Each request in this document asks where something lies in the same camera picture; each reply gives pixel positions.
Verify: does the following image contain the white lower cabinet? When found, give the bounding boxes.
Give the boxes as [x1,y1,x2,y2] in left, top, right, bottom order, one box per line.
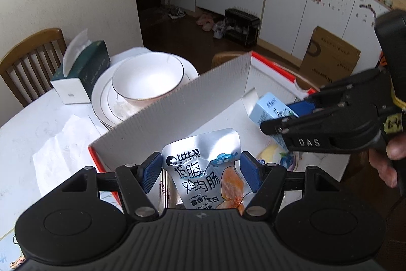
[194,0,394,67]

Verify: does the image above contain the silver chicken sausage packet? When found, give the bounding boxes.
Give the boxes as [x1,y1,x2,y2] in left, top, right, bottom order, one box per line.
[162,128,246,211]

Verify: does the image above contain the white marble desktop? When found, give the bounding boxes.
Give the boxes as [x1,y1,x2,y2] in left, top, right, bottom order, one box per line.
[0,47,204,259]

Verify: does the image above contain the light blue small carton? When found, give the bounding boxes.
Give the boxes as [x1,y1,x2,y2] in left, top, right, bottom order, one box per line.
[249,92,300,152]

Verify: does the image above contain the small white plate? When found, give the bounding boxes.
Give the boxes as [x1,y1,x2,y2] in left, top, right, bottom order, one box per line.
[107,77,153,121]

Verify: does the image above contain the wooden slatted chair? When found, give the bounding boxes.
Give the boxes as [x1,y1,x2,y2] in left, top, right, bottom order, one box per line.
[0,28,67,108]

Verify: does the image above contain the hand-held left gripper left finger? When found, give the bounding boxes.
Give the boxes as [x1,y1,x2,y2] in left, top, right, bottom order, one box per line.
[62,152,163,221]

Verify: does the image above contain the red cardboard shoe box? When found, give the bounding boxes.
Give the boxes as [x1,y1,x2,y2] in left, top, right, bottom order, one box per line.
[88,51,351,214]

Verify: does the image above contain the stack of white plates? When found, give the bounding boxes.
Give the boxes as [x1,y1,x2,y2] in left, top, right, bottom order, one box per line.
[91,52,200,129]

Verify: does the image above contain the white paper napkin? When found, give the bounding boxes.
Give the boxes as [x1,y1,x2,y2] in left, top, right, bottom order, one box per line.
[32,115,108,198]

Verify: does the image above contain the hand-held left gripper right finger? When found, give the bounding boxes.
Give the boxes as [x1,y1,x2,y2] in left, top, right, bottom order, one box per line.
[240,151,341,222]

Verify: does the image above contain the white bowl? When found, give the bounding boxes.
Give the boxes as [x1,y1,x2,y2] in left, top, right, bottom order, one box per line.
[112,52,185,106]

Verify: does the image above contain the pair of sneakers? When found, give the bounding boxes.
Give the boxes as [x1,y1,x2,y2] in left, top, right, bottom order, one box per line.
[168,6,188,20]

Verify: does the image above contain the blueberry pastry packet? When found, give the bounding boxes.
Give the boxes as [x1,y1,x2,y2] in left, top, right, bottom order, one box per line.
[255,144,307,171]

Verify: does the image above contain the brown cardboard box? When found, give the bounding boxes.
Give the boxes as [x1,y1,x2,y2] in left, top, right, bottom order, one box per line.
[300,26,361,88]

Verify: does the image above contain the pink slippers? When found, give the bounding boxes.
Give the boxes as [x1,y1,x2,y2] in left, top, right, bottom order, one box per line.
[196,13,214,32]

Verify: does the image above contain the green tissue box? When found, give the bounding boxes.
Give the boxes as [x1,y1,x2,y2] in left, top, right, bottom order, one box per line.
[51,29,111,105]

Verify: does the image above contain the person's right hand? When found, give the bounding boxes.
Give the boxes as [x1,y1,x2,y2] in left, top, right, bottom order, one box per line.
[369,131,406,189]

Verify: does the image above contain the black shoe rack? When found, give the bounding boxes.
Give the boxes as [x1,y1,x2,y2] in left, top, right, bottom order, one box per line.
[225,8,261,47]

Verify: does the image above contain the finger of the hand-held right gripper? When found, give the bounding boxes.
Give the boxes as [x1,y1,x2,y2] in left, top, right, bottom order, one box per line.
[260,104,379,136]
[286,67,393,118]

